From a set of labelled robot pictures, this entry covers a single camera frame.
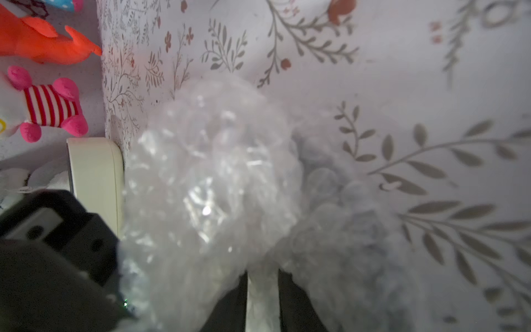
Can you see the white pink plush toy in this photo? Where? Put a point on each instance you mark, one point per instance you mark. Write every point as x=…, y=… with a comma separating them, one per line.
x=66, y=5

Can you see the cream rectangular bin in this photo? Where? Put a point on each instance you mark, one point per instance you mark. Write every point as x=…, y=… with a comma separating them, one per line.
x=96, y=171

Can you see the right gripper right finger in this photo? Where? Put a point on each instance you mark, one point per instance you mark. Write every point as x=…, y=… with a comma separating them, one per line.
x=296, y=311

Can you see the grey husky plush toy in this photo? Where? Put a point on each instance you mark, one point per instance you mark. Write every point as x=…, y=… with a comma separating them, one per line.
x=16, y=183

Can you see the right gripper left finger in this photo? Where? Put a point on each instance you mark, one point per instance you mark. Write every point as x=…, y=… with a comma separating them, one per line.
x=229, y=315

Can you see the floral table mat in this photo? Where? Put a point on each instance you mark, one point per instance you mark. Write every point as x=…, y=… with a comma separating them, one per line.
x=430, y=98

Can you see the red orange plush toy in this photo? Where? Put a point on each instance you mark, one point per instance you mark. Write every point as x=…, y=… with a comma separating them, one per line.
x=35, y=39

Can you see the white plush doll yellow glasses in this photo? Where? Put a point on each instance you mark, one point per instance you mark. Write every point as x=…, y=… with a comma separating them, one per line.
x=26, y=108

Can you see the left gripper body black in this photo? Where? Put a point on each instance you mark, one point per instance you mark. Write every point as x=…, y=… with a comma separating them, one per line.
x=59, y=268

